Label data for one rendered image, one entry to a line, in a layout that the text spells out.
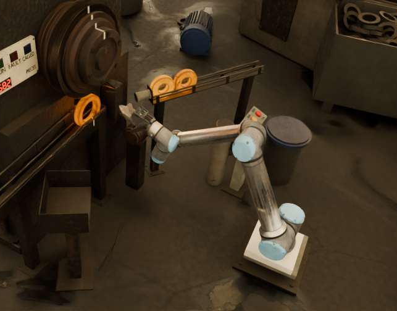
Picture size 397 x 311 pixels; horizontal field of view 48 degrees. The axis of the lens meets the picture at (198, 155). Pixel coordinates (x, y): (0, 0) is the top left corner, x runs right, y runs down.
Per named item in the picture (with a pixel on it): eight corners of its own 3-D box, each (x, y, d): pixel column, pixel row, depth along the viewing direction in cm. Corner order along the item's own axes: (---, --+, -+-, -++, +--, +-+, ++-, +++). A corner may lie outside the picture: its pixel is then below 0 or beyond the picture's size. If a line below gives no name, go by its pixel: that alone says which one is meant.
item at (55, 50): (50, 110, 216) (39, 20, 185) (108, 69, 249) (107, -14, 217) (61, 115, 215) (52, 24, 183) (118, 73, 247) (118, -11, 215)
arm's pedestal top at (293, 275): (306, 240, 280) (309, 236, 278) (294, 280, 258) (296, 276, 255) (259, 220, 287) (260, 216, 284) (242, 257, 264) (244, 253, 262)
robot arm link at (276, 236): (297, 244, 247) (265, 124, 215) (286, 266, 235) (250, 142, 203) (272, 240, 256) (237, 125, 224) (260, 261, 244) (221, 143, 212)
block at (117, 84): (100, 115, 268) (99, 82, 252) (108, 109, 274) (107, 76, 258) (115, 122, 266) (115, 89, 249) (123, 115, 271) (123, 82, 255)
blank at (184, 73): (172, 71, 271) (175, 74, 269) (195, 65, 277) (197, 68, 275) (173, 92, 283) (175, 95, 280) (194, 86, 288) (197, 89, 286)
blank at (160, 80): (149, 78, 266) (150, 81, 264) (172, 71, 271) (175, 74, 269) (150, 99, 277) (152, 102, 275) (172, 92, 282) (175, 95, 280)
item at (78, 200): (54, 300, 238) (38, 214, 190) (58, 258, 257) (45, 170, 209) (92, 298, 242) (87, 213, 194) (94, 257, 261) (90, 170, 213)
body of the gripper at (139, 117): (140, 104, 243) (157, 118, 242) (135, 114, 249) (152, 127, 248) (132, 111, 237) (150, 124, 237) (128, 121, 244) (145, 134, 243)
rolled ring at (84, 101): (100, 89, 240) (95, 87, 241) (77, 105, 227) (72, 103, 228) (100, 116, 252) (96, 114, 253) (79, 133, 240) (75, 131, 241)
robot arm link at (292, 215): (300, 228, 263) (310, 208, 252) (290, 247, 251) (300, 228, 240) (276, 215, 267) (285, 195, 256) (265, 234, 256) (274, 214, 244)
